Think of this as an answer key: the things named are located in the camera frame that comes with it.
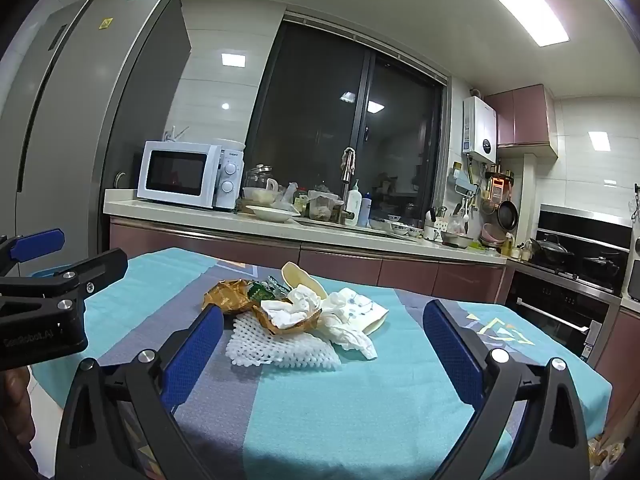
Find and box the silver refrigerator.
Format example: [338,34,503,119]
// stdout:
[0,0,193,273]

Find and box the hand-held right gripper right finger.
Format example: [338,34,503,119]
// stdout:
[422,299,591,480]

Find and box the black range hood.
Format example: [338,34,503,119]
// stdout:
[537,204,636,254]

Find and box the ceiling light panel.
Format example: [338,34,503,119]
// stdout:
[490,0,571,47]

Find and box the white water heater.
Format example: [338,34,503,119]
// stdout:
[462,95,498,163]

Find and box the white microwave oven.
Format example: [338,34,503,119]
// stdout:
[136,141,245,211]

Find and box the pink base cabinet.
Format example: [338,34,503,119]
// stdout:
[109,217,516,306]

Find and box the white tissue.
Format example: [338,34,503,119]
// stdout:
[320,317,379,361]
[260,284,323,329]

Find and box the black cooking pot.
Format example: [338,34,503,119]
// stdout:
[582,255,624,281]

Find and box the teal tablecloth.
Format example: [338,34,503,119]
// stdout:
[30,247,613,480]

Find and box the white foam fruit net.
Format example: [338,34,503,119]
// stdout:
[227,312,343,372]

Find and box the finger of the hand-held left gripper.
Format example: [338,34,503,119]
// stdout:
[0,228,67,264]
[0,247,129,302]

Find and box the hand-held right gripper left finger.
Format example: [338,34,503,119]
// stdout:
[54,304,225,480]

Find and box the wide white bowl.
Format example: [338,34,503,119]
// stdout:
[245,205,301,224]

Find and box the green snack wrapper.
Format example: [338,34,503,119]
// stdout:
[246,276,291,304]

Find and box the pink wall cabinet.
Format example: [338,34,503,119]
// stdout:
[482,84,559,161]

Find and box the blue dotted paper cup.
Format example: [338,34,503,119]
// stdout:
[320,287,390,336]

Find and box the hanging frying pan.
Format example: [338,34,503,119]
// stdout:
[496,200,520,231]

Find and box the glass jar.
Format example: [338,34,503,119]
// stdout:
[245,165,274,191]

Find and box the built-in oven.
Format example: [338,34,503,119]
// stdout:
[505,265,621,366]

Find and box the small white bowl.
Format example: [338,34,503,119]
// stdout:
[242,186,279,206]

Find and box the dark kitchen window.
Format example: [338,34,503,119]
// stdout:
[245,12,451,221]

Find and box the white paper cup piece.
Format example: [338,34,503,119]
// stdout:
[280,261,329,301]

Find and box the white utensil holder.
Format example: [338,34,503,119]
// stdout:
[424,207,449,241]

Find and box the black wok with lid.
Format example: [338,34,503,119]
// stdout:
[530,234,576,266]

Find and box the white pump bottle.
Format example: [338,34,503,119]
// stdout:
[345,180,364,226]

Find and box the metal kitchen faucet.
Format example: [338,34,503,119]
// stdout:
[339,147,359,226]

